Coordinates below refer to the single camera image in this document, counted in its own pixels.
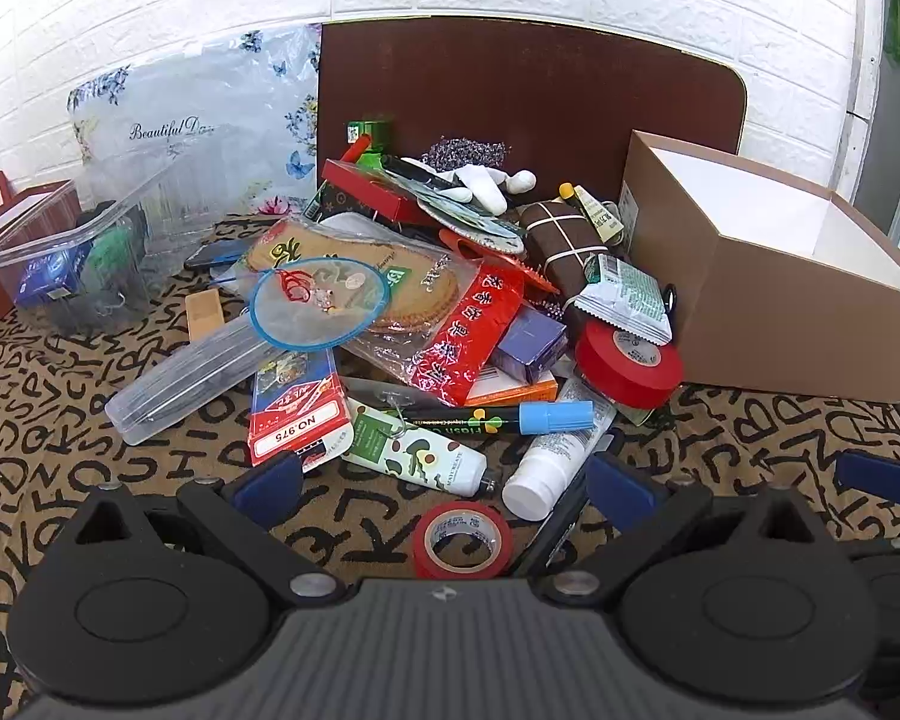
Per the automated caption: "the blue-rimmed round mesh fan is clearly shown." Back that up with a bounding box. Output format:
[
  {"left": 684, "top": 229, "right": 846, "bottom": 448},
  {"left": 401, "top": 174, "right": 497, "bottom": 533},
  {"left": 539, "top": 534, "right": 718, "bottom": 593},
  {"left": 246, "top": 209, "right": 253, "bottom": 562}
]
[{"left": 210, "top": 255, "right": 392, "bottom": 350}]

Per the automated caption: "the clear plastic container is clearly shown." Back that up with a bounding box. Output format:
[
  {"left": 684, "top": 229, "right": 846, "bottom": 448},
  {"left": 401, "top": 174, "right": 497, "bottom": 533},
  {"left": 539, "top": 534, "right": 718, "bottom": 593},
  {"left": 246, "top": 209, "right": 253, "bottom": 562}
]
[{"left": 0, "top": 142, "right": 222, "bottom": 335}]

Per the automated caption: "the avocado-print hand cream tube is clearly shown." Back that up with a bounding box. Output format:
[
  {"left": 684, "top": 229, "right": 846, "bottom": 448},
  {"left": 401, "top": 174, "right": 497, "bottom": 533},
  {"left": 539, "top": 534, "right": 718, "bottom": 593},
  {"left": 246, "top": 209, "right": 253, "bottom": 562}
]
[{"left": 341, "top": 397, "right": 503, "bottom": 497}]

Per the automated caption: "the brown plaid case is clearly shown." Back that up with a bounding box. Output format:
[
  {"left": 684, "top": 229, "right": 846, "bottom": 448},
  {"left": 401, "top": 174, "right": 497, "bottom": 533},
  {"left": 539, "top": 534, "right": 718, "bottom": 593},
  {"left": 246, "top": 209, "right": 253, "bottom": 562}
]
[{"left": 517, "top": 199, "right": 616, "bottom": 297}]

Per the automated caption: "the letter-print desktop cloth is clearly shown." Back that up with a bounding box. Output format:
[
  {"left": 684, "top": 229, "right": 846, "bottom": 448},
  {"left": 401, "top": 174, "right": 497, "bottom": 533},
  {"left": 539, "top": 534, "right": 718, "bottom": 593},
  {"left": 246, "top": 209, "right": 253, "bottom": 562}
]
[{"left": 0, "top": 214, "right": 900, "bottom": 720}]

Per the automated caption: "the white squeeze tube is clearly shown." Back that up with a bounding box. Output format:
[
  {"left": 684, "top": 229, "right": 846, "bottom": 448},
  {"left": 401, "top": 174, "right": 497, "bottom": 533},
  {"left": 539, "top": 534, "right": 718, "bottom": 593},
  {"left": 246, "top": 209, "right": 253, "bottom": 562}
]
[{"left": 502, "top": 379, "right": 617, "bottom": 522}]

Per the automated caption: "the green small box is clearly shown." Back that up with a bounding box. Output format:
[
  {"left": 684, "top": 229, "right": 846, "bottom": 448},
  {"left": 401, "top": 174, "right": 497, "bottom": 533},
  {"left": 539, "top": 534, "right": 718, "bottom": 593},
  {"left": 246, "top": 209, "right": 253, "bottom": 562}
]
[{"left": 345, "top": 118, "right": 392, "bottom": 170}]

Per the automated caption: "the black pen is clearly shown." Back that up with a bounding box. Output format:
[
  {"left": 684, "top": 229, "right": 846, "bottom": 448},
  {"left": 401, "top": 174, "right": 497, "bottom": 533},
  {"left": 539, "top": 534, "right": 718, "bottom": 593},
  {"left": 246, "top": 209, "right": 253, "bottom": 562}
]
[{"left": 521, "top": 480, "right": 593, "bottom": 578}]

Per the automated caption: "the red patterned box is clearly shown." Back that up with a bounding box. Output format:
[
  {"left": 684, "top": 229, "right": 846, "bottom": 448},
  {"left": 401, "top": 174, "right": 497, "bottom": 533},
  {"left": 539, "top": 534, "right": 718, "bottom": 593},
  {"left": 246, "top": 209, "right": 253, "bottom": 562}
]
[{"left": 304, "top": 157, "right": 428, "bottom": 226}]

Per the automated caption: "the green white snack packet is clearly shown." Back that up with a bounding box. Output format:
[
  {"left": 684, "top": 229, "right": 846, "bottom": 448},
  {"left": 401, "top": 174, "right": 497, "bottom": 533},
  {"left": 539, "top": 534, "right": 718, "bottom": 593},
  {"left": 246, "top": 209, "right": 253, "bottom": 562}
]
[{"left": 574, "top": 253, "right": 674, "bottom": 347}]

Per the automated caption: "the floral clear plastic bag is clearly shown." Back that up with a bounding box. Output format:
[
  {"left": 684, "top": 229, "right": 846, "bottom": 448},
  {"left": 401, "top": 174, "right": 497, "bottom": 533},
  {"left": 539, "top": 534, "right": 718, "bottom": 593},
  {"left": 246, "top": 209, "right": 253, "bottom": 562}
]
[{"left": 67, "top": 22, "right": 323, "bottom": 256}]

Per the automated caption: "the orange box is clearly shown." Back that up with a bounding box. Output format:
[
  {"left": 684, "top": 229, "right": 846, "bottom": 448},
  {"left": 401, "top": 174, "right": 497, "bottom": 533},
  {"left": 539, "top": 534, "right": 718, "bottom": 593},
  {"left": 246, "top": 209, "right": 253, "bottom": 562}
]
[{"left": 461, "top": 367, "right": 560, "bottom": 407}]

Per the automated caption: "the wooden block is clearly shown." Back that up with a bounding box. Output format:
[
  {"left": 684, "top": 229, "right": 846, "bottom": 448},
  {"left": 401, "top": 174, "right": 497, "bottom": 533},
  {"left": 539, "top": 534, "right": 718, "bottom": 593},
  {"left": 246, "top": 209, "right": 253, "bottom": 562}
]
[{"left": 185, "top": 289, "right": 230, "bottom": 342}]

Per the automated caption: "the clear plastic pencil case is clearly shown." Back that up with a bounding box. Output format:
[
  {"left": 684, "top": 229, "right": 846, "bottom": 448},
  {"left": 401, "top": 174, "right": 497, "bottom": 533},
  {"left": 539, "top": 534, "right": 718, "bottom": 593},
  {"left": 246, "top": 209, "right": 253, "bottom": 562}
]
[{"left": 105, "top": 315, "right": 286, "bottom": 445}]

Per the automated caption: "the large red tape roll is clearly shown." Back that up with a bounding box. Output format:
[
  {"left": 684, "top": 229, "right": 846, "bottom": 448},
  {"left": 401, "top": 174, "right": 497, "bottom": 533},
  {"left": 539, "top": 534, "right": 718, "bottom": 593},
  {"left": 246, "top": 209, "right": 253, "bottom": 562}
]
[{"left": 574, "top": 319, "right": 685, "bottom": 410}]

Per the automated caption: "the orange-handled hand fan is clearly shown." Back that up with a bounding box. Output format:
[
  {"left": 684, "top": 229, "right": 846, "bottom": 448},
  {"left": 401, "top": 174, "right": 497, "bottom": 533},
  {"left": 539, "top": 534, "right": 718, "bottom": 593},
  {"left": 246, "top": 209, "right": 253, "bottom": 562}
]
[{"left": 412, "top": 187, "right": 563, "bottom": 293}]

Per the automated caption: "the purple glitter item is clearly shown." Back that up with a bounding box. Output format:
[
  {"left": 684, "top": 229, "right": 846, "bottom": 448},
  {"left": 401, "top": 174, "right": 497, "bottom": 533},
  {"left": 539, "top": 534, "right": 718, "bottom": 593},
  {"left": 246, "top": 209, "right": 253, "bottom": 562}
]
[{"left": 420, "top": 135, "right": 507, "bottom": 172}]

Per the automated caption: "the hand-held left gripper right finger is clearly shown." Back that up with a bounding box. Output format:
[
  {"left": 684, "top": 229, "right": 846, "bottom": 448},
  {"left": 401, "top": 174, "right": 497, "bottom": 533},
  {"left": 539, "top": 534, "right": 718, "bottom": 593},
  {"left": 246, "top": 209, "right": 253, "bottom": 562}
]
[{"left": 541, "top": 450, "right": 860, "bottom": 607}]

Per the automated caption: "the red printed packet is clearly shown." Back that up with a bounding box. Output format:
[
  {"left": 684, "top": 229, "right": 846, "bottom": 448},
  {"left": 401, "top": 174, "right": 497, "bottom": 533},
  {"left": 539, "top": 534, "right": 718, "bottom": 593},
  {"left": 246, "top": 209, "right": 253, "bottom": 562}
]
[{"left": 409, "top": 259, "right": 526, "bottom": 406}]

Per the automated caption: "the small red tape roll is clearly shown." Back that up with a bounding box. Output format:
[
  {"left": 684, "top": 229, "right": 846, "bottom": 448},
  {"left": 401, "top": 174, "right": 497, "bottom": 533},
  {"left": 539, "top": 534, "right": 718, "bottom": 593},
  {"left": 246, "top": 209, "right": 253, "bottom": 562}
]
[{"left": 411, "top": 501, "right": 514, "bottom": 580}]

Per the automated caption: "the purple box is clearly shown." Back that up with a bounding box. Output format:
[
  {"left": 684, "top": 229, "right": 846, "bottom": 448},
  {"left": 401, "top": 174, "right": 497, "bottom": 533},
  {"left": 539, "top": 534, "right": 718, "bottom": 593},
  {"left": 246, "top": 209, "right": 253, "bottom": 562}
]
[{"left": 491, "top": 307, "right": 569, "bottom": 385}]

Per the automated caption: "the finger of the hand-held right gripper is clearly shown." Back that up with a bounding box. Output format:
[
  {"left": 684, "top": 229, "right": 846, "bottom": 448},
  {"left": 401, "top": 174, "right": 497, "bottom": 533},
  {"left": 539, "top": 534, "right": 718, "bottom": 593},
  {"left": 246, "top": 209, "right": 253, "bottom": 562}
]
[{"left": 832, "top": 450, "right": 900, "bottom": 505}]

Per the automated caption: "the blue-capped black marker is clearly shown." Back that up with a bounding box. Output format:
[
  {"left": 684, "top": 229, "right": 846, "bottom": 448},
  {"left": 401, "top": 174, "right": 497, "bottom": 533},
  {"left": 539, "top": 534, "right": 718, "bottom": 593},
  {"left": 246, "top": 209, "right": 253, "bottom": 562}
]
[{"left": 401, "top": 399, "right": 595, "bottom": 437}]

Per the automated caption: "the dark brown wooden board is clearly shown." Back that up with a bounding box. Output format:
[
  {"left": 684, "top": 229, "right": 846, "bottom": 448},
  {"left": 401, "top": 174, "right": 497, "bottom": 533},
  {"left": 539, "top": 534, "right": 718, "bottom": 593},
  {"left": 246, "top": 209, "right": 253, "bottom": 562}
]
[{"left": 315, "top": 15, "right": 747, "bottom": 196}]

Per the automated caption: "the green plastic item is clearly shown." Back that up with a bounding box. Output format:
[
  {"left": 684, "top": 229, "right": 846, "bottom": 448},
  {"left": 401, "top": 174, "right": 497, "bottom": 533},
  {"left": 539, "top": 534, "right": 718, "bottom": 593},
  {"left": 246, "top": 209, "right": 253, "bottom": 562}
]
[{"left": 82, "top": 229, "right": 147, "bottom": 290}]

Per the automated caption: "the red playing card box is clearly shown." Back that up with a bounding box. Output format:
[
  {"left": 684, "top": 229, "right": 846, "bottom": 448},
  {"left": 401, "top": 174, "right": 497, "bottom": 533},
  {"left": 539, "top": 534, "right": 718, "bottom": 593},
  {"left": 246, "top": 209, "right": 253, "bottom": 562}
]
[{"left": 247, "top": 349, "right": 355, "bottom": 473}]

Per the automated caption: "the yellow-capped small tube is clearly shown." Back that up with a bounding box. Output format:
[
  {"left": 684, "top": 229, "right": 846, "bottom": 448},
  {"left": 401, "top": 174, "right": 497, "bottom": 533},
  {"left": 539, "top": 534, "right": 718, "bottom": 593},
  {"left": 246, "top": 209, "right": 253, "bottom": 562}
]
[{"left": 559, "top": 181, "right": 623, "bottom": 245}]

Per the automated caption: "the blue packet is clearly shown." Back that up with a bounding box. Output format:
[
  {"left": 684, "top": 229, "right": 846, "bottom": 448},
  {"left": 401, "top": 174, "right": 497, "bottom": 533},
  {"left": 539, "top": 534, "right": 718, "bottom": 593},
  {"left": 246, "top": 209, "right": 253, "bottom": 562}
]
[{"left": 15, "top": 247, "right": 91, "bottom": 308}]

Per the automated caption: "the brown cardboard box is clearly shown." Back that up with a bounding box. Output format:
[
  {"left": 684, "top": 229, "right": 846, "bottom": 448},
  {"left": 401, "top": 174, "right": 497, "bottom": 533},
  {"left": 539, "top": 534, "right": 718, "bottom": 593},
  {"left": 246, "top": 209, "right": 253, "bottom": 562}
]
[{"left": 619, "top": 130, "right": 900, "bottom": 404}]

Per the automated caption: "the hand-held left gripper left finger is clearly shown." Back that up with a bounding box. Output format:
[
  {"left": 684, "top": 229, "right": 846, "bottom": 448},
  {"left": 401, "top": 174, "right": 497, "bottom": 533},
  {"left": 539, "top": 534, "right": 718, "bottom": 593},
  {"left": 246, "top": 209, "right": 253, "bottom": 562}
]
[{"left": 71, "top": 450, "right": 346, "bottom": 608}]

